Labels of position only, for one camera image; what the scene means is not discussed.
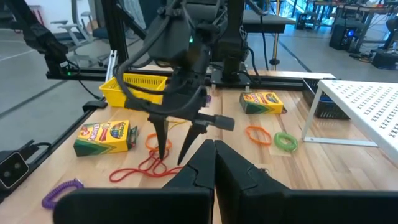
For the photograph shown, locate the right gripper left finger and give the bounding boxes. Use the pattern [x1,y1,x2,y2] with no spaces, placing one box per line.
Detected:
[52,139,216,224]

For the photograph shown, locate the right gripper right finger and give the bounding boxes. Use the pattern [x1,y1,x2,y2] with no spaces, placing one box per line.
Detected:
[215,139,398,224]

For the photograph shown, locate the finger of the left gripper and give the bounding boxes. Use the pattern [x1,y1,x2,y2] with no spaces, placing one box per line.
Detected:
[176,121,207,166]
[147,114,170,161]

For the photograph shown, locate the orange rubber band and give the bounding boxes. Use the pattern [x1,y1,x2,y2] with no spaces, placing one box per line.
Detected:
[144,133,173,153]
[245,125,273,146]

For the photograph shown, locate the grey office chair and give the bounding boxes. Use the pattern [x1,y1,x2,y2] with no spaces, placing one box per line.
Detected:
[49,11,105,68]

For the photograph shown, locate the black desk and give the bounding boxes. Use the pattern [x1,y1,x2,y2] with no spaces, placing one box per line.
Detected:
[241,9,297,72]

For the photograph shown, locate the Crayola crayon box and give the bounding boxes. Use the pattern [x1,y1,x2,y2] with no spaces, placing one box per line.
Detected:
[73,119,139,157]
[239,91,285,115]

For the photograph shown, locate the green coil wristband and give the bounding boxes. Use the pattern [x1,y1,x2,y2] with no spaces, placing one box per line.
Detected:
[273,131,299,153]

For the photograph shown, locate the yellow plastic basket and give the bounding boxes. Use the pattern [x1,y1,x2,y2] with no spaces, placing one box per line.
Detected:
[98,72,169,108]

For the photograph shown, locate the black mesh basket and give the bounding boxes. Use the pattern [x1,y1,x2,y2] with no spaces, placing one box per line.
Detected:
[302,77,351,121]

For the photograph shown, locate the white perforated shelf riser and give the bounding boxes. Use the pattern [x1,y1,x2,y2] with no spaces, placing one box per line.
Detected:
[300,79,398,164]

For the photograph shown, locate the black computer tower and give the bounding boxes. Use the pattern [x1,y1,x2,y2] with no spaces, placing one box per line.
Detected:
[328,23,358,50]

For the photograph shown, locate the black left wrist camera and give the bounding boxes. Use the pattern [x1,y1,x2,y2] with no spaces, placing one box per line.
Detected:
[167,73,208,106]

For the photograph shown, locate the black camera cable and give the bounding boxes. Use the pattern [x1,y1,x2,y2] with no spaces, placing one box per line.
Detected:
[113,57,206,116]

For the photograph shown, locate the black table-level camera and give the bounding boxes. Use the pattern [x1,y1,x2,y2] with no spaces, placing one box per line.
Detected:
[0,150,31,191]

